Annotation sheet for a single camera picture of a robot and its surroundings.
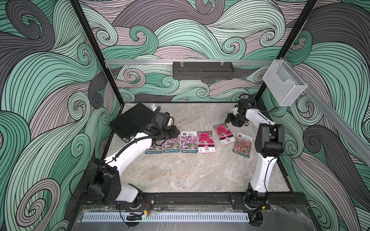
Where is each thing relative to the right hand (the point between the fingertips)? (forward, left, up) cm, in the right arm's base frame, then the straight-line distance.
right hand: (228, 121), depth 101 cm
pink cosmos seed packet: (-19, +51, -4) cm, 54 cm away
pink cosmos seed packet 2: (-16, +40, -4) cm, 44 cm away
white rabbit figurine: (+12, +55, +4) cm, 56 cm away
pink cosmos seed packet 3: (-14, +29, -3) cm, 32 cm away
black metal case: (-1, +71, +1) cm, 71 cm away
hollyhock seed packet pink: (-7, +3, -5) cm, 9 cm away
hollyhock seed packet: (-14, +17, -4) cm, 22 cm away
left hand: (-16, +35, +13) cm, 41 cm away
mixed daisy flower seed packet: (-16, -8, -5) cm, 18 cm away
